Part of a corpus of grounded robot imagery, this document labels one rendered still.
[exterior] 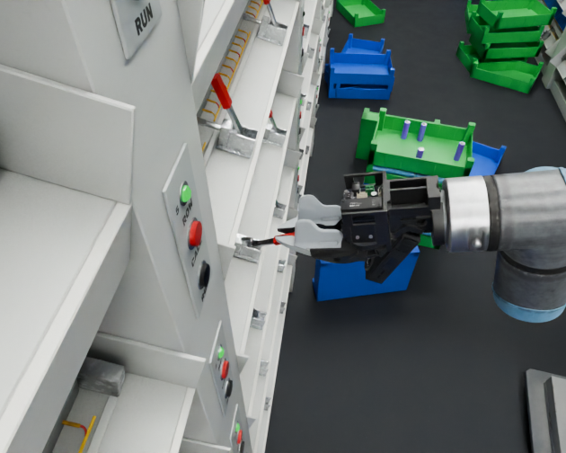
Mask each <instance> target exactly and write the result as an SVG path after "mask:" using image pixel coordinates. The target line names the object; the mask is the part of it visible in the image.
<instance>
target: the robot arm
mask: <svg viewBox="0 0 566 453"><path fill-rule="evenodd" d="M373 175H374V176H375V181H376V183H372V184H362V185H360V184H359V182H354V178H353V177H363V176H373ZM344 180H345V184H346V189H347V190H345V191H344V192H343V194H342V198H343V200H341V204H340V205H339V206H337V205H328V206H327V205H323V204H322V203H321V202H320V201H319V200H318V199H317V198H316V197H315V196H313V195H304V196H302V197H301V198H300V199H299V204H298V218H293V219H290V220H289V221H287V222H285V223H284V224H282V225H280V226H278V232H280V233H284V234H288V233H293V232H295V236H293V235H276V237H275V239H276V241H277V242H278V243H280V244H282V245H284V246H286V247H287V248H289V249H291V250H294V251H296V252H298V253H302V254H305V255H309V256H312V257H313V258H315V259H318V260H322V261H326V262H332V263H352V262H365V270H366V280H371V281H373V282H377V283H380V284H382V283H383V282H384V281H385V280H386V279H387V278H388V277H389V275H390V274H391V273H392V272H393V271H394V270H395V269H396V268H397V267H398V266H399V264H400V263H401V262H402V261H403V260H404V259H405V258H406V257H407V256H408V255H409V253H410V252H411V251H412V250H413V249H414V248H415V247H416V246H417V245H418V244H419V242H420V234H422V233H423V232H424V233H431V240H432V245H444V244H445V242H446V247H447V250H448V251H449V252H450V253H460V252H479V251H485V252H489V251H498V253H497V261H496V268H495V275H494V281H493V282H492V286H491V287H492V291H493V297H494V300H495V302H496V304H497V305H498V307H499V308H500V309H501V310H502V311H503V312H504V313H506V314H507V315H510V316H511V317H514V318H516V319H518V320H521V321H525V322H529V323H543V322H547V321H551V320H553V319H554V318H556V317H558V316H559V315H560V314H561V313H562V312H563V310H564V308H565V307H566V169H565V168H563V167H559V168H556V167H551V166H543V167H536V168H533V169H530V170H528V171H525V172H523V173H504V174H494V175H484V176H481V175H476V176H465V177H456V178H446V179H444V180H443V182H442V190H441V189H440V187H438V176H437V175H434V176H423V177H413V178H403V179H393V180H387V179H386V171H380V172H371V173H352V174H344ZM361 188H362V189H361ZM350 189H351V190H350ZM340 229H341V230H342V232H341V231H340ZM344 235H345V236H346V237H345V238H344V241H343V240H342V238H343V236H344Z"/></svg>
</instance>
